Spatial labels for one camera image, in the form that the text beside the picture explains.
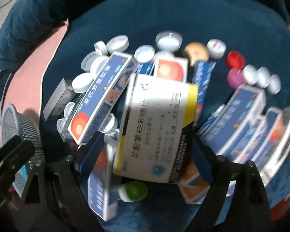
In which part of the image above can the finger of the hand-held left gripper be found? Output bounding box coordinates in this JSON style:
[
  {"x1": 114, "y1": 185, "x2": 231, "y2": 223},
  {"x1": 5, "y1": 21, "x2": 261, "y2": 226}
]
[{"x1": 0, "y1": 135, "x2": 35, "y2": 188}]

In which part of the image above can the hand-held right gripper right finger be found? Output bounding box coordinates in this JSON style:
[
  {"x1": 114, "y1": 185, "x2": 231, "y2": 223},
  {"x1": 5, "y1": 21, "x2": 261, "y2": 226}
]
[{"x1": 186, "y1": 132, "x2": 272, "y2": 232}]

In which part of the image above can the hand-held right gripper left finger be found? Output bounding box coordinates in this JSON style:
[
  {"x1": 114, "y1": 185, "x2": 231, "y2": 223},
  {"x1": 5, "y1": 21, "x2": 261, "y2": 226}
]
[{"x1": 17, "y1": 132, "x2": 105, "y2": 232}]

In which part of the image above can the grey mesh basket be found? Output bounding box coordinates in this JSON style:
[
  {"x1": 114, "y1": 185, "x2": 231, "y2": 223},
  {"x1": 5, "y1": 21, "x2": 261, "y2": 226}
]
[{"x1": 1, "y1": 103, "x2": 46, "y2": 165}]

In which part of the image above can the white and yellow medicine box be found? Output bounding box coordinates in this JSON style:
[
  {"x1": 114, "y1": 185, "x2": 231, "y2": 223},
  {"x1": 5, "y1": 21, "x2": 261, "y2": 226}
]
[{"x1": 112, "y1": 74, "x2": 199, "y2": 184}]

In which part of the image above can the green bottle cap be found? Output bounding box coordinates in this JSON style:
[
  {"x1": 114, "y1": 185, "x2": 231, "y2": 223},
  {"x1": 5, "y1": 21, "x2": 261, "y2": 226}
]
[{"x1": 118, "y1": 181, "x2": 148, "y2": 202}]

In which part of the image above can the silver box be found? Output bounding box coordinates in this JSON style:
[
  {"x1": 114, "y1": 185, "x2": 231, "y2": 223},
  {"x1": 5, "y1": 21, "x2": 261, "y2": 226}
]
[{"x1": 43, "y1": 78, "x2": 73, "y2": 120}]

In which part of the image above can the group of white bottle caps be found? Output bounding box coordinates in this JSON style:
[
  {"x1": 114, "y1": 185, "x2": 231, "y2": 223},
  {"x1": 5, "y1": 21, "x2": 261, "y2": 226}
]
[{"x1": 55, "y1": 31, "x2": 282, "y2": 141}]

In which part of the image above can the pink sheet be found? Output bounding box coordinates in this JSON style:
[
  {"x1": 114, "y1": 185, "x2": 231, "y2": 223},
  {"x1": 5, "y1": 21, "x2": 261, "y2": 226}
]
[{"x1": 0, "y1": 19, "x2": 70, "y2": 150}]

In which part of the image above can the pink bottle cap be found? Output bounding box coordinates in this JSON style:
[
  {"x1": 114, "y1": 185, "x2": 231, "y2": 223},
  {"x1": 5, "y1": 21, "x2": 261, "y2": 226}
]
[{"x1": 227, "y1": 69, "x2": 246, "y2": 88}]

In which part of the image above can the red bottle cap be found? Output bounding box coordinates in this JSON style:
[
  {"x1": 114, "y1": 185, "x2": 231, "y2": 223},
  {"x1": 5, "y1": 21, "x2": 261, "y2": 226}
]
[{"x1": 226, "y1": 51, "x2": 246, "y2": 69}]

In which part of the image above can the gold bottle cap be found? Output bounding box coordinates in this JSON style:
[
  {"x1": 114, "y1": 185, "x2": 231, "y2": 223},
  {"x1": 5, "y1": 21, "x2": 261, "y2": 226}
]
[{"x1": 185, "y1": 42, "x2": 209, "y2": 66}]

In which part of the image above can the dark blue quilt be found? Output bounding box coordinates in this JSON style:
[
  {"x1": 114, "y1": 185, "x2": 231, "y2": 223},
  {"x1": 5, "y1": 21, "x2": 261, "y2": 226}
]
[{"x1": 0, "y1": 0, "x2": 126, "y2": 124}]

